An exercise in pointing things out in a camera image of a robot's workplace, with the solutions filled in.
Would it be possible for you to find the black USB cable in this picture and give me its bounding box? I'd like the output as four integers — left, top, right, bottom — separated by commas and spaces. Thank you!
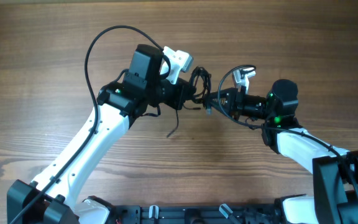
165, 65, 213, 139

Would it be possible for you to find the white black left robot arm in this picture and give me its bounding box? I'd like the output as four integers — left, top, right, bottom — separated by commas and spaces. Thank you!
7, 44, 195, 223

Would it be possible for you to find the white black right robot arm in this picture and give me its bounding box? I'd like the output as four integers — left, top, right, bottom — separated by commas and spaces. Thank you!
205, 79, 358, 223

